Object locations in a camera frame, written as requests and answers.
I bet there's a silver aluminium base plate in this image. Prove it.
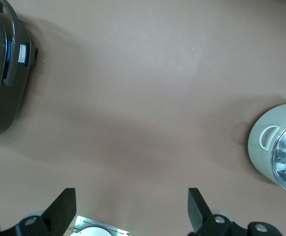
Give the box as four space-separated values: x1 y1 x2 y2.
70 215 129 236

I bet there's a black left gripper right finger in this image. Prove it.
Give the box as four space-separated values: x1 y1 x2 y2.
188 187 284 236

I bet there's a dark grey electric cooker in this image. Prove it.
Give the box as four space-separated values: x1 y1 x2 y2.
0 0 39 140

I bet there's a white round disc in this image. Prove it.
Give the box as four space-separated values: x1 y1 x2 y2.
76 227 112 236

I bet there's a pale green steel pot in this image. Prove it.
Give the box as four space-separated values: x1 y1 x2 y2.
247 102 286 197

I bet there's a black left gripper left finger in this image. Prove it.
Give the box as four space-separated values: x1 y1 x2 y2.
0 188 77 236

